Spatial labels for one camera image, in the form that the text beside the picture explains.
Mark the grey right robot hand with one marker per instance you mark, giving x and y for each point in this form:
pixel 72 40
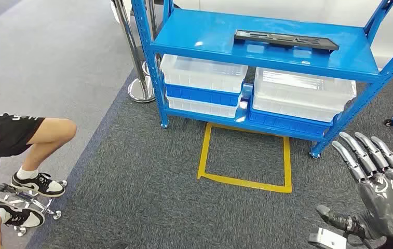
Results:
pixel 385 202

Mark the black plastic panel part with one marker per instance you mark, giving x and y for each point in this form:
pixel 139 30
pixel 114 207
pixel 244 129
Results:
pixel 285 39

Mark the blue plastic bin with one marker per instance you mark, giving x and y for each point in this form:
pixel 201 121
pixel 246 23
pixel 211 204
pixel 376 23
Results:
pixel 199 95
pixel 285 122

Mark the clear plastic bin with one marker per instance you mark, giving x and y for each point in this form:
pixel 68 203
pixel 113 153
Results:
pixel 303 92
pixel 203 74
pixel 199 107

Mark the white car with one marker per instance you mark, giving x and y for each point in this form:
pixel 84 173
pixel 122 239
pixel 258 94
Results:
pixel 285 10

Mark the chrome wheeled stool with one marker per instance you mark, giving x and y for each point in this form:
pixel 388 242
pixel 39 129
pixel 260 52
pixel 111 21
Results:
pixel 27 199

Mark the seated person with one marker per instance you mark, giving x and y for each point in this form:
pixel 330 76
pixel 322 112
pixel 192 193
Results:
pixel 7 134

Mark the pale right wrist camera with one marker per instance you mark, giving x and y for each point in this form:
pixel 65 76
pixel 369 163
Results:
pixel 327 239

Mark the chrome stanchion post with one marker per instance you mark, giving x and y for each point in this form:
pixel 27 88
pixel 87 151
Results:
pixel 151 20
pixel 142 91

